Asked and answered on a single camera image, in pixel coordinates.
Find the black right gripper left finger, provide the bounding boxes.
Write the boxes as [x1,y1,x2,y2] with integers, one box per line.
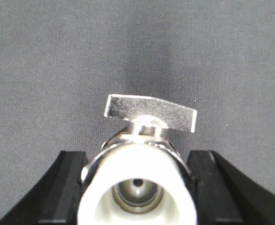
[0,151,87,225]

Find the metal valve with white caps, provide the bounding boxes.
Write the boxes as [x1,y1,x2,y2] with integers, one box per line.
[76,94,198,225]

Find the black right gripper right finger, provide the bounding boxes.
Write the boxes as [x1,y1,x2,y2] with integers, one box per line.
[187,150,275,225]

